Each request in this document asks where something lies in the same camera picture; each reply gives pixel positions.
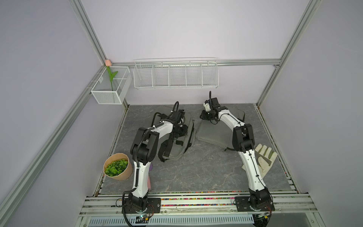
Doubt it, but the purple pink object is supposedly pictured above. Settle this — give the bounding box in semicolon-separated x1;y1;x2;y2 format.
147;163;153;191

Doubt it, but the grey laptop bag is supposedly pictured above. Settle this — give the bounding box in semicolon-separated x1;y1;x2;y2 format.
196;108;245;150

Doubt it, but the beige work glove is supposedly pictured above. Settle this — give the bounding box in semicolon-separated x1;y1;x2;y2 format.
255;144;278;178

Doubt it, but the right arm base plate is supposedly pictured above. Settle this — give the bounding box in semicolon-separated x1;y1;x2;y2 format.
233;196;275;212

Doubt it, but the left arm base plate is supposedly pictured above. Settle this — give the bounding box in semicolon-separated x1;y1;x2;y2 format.
122;197;161;214

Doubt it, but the grey bag with black straps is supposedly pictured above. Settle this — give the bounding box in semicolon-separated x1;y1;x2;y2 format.
158;113;195;162

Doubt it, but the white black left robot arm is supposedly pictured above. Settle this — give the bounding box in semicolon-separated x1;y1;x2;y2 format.
123;119;193;213

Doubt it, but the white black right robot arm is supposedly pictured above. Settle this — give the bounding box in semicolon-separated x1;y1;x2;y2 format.
200;107;274;212

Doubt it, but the white mesh wall basket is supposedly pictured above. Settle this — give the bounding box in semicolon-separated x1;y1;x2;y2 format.
91;66;132;105

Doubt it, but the white wire wall shelf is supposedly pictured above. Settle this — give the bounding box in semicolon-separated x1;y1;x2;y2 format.
133;57;219;89

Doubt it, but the artificial pink tulip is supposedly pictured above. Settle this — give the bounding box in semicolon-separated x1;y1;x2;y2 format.
105;59;118;91

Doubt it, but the brown pot with green plant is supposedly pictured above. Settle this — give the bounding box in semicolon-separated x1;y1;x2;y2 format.
103;153;133;181

